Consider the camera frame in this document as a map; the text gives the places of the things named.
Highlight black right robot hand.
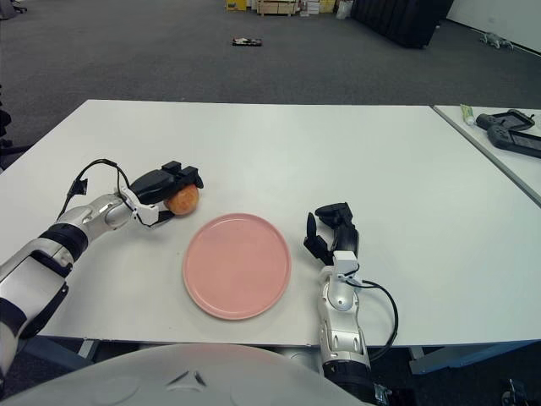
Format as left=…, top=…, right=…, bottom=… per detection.
left=303, top=201, right=360, bottom=266

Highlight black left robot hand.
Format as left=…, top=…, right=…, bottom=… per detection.
left=128, top=160, right=205, bottom=225

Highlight red yellow apple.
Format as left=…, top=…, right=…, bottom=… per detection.
left=163, top=184, right=200, bottom=217

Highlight pink round plate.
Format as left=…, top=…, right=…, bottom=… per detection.
left=182, top=212, right=292, bottom=321

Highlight black office chair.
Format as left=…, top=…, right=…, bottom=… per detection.
left=0, top=84, right=30, bottom=170

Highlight white side table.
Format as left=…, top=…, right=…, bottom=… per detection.
left=433, top=104, right=541, bottom=207

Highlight grey robot torso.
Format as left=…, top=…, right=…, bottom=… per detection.
left=0, top=342, right=373, bottom=406

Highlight black handheld controller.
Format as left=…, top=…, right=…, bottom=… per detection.
left=485, top=125, right=541, bottom=160
left=475, top=108, right=536, bottom=131

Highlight wooden pallet crate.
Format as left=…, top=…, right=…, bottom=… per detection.
left=256, top=0, right=300, bottom=18

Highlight black curtain partition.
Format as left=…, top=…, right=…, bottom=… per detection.
left=350, top=0, right=456, bottom=50

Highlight dark background office chair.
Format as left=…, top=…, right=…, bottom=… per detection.
left=0, top=0, right=29, bottom=20

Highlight stacked white boxes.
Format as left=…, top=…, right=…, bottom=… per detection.
left=298, top=0, right=337, bottom=17

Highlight grey quadruped robot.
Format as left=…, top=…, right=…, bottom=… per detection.
left=479, top=31, right=516, bottom=51

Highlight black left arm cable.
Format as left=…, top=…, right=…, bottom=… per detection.
left=54, top=158, right=136, bottom=221

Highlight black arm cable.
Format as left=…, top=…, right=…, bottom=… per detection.
left=54, top=158, right=136, bottom=221
left=352, top=278, right=399, bottom=354

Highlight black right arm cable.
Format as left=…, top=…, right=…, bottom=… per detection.
left=352, top=278, right=399, bottom=354

